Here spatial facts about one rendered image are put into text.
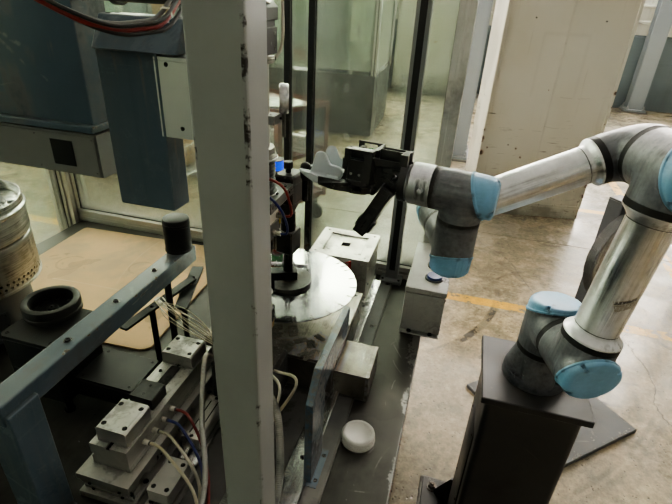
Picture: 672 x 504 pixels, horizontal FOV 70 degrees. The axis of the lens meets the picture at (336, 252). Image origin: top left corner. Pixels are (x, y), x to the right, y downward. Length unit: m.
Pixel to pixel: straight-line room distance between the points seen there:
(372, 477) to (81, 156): 0.83
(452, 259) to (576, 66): 3.34
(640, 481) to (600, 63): 2.86
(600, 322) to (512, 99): 3.10
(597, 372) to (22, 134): 1.21
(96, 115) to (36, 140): 0.15
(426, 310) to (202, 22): 1.09
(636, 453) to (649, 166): 1.63
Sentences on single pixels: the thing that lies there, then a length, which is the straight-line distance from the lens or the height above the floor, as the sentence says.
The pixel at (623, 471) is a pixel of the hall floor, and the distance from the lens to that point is 2.32.
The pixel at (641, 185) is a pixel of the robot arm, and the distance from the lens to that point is 0.97.
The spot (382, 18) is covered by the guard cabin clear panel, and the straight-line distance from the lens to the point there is 1.41.
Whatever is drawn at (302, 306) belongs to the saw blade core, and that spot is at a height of 0.95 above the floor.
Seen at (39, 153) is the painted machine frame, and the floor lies 1.26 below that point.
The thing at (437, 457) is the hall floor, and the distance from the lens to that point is 2.06.
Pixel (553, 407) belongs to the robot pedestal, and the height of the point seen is 0.75.
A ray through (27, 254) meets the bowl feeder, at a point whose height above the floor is 0.97.
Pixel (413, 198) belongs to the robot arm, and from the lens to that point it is 0.84.
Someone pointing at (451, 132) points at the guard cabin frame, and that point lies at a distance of 1.41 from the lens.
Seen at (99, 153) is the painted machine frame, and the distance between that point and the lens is 1.03.
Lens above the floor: 1.57
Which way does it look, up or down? 28 degrees down
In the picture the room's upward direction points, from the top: 3 degrees clockwise
